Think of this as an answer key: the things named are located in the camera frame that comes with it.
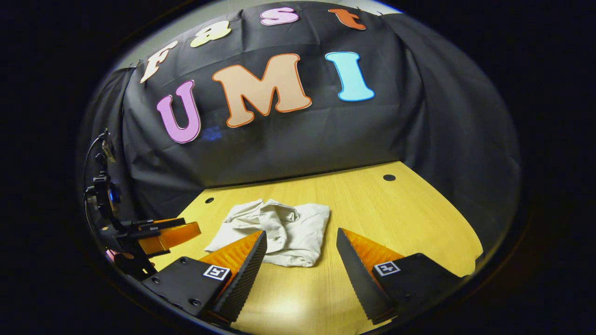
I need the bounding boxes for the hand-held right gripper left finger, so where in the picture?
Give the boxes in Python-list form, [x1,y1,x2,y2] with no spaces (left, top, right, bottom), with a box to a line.
[142,230,268,326]

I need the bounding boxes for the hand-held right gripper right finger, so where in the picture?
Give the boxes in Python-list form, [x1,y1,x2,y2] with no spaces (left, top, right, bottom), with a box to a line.
[336,228,465,325]

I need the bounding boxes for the white jeans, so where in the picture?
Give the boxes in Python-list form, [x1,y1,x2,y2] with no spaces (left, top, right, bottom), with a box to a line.
[204,199,331,268]

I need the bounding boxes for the black backdrop cloth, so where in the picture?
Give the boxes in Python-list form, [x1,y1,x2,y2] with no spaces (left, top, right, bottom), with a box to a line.
[77,0,521,261]

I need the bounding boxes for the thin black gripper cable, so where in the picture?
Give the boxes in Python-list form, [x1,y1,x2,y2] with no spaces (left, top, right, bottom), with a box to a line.
[83,133,108,201]

